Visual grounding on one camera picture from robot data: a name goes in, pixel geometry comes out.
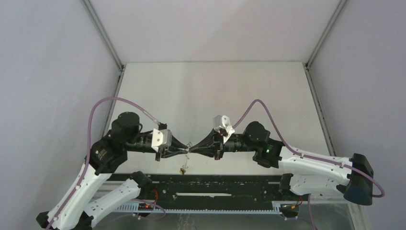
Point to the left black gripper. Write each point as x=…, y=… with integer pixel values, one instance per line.
x=171, y=151

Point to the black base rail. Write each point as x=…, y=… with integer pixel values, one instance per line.
x=218, y=192

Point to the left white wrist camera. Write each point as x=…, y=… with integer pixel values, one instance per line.
x=161, y=139

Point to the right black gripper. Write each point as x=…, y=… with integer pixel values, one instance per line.
x=212, y=146

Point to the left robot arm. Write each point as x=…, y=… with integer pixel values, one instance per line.
x=76, y=211

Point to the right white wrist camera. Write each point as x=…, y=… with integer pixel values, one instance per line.
x=222, y=125

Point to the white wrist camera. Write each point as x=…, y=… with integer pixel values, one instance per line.
x=222, y=125
x=161, y=139

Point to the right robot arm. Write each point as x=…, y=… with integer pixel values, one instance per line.
x=307, y=173

